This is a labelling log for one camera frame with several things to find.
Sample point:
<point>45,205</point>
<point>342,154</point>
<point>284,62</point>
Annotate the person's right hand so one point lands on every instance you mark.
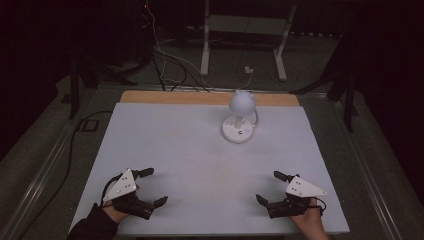
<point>310,221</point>

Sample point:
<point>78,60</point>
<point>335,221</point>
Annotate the person's left hand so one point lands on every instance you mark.
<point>116,213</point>

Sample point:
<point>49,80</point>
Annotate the white plug adapter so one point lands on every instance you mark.
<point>248,70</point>

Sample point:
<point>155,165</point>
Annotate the white desk lamp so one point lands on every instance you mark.
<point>238,128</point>

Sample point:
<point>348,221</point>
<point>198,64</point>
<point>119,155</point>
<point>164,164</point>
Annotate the black tripod stand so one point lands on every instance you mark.
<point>348,100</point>
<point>75,90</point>

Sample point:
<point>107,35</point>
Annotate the white table mat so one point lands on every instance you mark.
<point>186,160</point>

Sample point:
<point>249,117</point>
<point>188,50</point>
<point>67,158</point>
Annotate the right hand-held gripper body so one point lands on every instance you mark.
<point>301,188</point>

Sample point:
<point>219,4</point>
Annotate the white metal stand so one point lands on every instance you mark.
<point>279,50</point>

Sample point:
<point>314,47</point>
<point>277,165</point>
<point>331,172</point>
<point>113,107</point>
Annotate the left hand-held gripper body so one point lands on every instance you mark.
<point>121,186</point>

